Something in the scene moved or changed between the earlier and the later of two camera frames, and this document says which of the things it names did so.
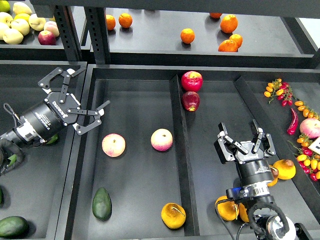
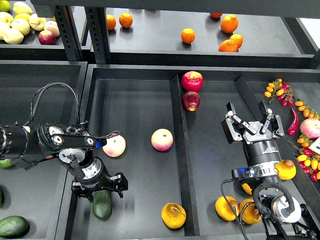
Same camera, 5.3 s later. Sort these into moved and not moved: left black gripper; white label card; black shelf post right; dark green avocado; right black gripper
Moved: left black gripper; right black gripper
Not moved: dark green avocado; black shelf post right; white label card
